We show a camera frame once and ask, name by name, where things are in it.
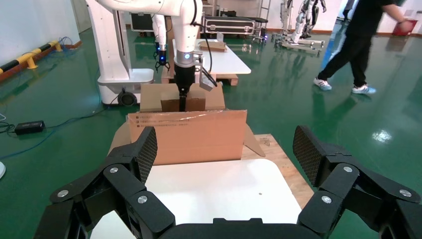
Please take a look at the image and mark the white background robot body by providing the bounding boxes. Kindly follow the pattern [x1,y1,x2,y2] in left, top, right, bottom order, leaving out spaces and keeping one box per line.
[86,0,155,107]

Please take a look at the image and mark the long black flight case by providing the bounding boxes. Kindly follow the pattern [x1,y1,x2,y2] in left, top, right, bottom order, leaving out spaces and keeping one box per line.
[203,15,256,36]

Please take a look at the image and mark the yellow black floor barrier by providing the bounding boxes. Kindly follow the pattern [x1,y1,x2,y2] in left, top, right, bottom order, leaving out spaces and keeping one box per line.
[0,40,63,83]

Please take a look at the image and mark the white background table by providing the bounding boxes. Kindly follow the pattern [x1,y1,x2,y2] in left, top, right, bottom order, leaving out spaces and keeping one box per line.
[172,38,252,83]

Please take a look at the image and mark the silver humanoid robot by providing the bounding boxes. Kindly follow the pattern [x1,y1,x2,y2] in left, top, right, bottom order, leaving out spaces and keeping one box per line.
[295,0,327,40]

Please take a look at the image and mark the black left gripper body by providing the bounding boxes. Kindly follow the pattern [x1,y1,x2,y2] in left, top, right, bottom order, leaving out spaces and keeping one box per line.
[174,63,197,95]

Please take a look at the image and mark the big open cardboard box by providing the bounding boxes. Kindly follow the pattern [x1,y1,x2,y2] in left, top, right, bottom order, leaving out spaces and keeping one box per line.
[108,82,266,166]

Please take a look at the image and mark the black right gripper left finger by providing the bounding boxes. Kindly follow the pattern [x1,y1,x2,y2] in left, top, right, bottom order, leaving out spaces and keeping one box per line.
[33,125,176,239]

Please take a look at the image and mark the small brown cardboard box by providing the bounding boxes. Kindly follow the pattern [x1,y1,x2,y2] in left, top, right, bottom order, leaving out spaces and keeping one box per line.
[160,91,207,113]

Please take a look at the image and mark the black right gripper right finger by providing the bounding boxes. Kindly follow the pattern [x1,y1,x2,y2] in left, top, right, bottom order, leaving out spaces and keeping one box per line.
[293,125,422,239]

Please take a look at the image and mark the blue floor cable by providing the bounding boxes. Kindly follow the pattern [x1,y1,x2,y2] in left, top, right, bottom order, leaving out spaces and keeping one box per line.
[0,109,109,161]

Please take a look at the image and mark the red cabinet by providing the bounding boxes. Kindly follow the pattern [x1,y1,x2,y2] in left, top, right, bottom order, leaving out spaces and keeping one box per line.
[392,18,419,36]

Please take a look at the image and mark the flat folded cardboard sheet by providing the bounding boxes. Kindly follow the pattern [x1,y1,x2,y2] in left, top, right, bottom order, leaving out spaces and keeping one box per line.
[199,40,228,53]

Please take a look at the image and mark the black power adapter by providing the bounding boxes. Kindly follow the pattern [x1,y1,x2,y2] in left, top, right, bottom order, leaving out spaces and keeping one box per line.
[14,120,45,135]

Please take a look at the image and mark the grey humanoid robot stand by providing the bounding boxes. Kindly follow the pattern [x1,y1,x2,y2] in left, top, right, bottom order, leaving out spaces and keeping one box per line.
[272,31,325,55]

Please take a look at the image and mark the person in black clothes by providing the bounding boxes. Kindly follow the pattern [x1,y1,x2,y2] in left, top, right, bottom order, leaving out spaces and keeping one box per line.
[313,0,419,96]

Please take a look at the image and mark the white humanoid robot legs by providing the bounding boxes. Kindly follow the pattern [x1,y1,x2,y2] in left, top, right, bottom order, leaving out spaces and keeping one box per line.
[280,0,295,34]

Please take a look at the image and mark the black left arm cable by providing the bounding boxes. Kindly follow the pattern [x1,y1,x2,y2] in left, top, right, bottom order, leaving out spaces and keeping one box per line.
[190,0,218,87]

